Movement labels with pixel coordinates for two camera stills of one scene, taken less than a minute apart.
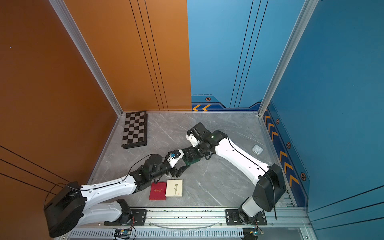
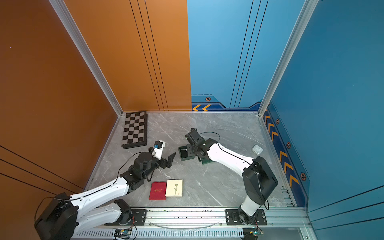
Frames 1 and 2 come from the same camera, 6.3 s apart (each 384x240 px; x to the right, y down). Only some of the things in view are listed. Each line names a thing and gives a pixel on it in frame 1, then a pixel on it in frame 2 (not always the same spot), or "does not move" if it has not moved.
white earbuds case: [257, 149] does not move
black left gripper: [179, 172] → [170, 158]
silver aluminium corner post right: [307, 11] does not move
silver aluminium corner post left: [94, 63] does not move
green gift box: [188, 163] → [205, 160]
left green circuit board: [123, 233] does not move
